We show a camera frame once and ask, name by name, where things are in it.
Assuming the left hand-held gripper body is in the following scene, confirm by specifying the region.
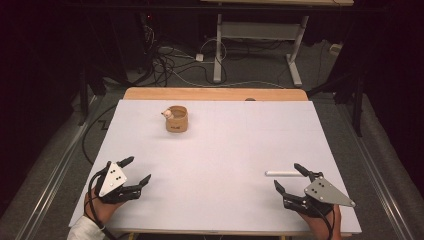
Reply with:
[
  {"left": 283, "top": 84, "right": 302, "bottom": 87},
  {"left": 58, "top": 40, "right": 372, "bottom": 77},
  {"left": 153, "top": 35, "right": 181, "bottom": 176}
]
[{"left": 94, "top": 161, "right": 143, "bottom": 205}]

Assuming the wooden cup with small figurine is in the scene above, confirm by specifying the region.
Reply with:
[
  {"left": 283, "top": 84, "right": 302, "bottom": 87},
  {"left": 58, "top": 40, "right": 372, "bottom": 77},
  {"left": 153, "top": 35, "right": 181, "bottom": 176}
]
[{"left": 161, "top": 105, "right": 189, "bottom": 134}]

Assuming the metal floor rail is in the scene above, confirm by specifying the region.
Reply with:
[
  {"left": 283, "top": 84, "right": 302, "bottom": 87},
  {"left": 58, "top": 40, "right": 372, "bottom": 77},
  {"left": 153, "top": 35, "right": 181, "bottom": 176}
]
[
  {"left": 334, "top": 99, "right": 416, "bottom": 240},
  {"left": 14, "top": 94, "right": 104, "bottom": 240}
]

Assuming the white pen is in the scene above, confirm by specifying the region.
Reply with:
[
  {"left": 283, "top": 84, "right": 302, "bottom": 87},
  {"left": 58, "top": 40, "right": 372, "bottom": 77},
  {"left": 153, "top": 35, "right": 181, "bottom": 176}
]
[{"left": 264, "top": 170, "right": 304, "bottom": 177}]

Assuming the black floor cable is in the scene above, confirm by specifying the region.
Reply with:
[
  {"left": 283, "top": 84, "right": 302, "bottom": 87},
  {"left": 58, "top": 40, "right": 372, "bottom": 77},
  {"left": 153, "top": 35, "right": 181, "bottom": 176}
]
[{"left": 81, "top": 103, "right": 118, "bottom": 166}]

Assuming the black metal stand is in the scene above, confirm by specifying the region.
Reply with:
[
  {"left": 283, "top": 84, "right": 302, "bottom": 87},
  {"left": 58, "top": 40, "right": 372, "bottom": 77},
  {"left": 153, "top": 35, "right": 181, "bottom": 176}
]
[
  {"left": 77, "top": 66, "right": 108, "bottom": 127},
  {"left": 308, "top": 66, "right": 366, "bottom": 138}
]

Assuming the person's left hand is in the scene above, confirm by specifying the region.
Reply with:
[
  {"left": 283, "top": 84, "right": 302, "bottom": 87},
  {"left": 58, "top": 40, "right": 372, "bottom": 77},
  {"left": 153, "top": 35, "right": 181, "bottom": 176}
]
[{"left": 83, "top": 188, "right": 126, "bottom": 225}]

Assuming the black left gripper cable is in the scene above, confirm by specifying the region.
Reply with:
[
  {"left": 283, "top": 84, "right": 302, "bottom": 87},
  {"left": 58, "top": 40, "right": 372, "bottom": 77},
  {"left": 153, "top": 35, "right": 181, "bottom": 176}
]
[{"left": 86, "top": 167, "right": 118, "bottom": 240}]

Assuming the wooden table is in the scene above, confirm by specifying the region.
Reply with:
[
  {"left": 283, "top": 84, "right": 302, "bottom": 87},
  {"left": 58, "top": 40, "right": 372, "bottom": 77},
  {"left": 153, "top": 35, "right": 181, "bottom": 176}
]
[{"left": 106, "top": 87, "right": 354, "bottom": 240}]

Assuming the white metal desk frame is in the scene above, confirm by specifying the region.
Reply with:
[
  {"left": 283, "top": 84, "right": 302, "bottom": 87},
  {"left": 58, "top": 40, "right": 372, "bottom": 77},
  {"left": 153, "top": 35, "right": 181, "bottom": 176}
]
[{"left": 199, "top": 0, "right": 355, "bottom": 88}]

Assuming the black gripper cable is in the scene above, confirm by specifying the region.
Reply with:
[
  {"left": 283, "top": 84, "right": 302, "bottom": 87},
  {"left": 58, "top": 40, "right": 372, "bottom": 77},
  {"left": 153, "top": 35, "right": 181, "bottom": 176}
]
[
  {"left": 313, "top": 205, "right": 336, "bottom": 240},
  {"left": 86, "top": 167, "right": 118, "bottom": 240}
]

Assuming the person's right hand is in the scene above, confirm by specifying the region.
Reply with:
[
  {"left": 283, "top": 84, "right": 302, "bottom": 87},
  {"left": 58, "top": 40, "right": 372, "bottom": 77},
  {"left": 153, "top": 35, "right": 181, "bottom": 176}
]
[{"left": 298, "top": 204, "right": 343, "bottom": 240}]

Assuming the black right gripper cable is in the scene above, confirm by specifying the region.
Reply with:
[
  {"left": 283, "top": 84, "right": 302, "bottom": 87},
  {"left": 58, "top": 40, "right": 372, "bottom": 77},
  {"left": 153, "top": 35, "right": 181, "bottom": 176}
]
[{"left": 313, "top": 205, "right": 336, "bottom": 240}]

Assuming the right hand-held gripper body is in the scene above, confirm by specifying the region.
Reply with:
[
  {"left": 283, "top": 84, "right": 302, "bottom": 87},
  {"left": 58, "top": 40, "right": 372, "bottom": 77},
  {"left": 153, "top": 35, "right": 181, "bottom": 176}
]
[{"left": 282, "top": 171, "right": 357, "bottom": 218}]

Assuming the bundle of floor cables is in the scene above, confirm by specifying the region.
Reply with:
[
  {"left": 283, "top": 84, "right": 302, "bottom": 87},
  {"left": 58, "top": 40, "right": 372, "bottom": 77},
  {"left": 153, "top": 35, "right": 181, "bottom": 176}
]
[{"left": 138, "top": 13, "right": 288, "bottom": 90}]

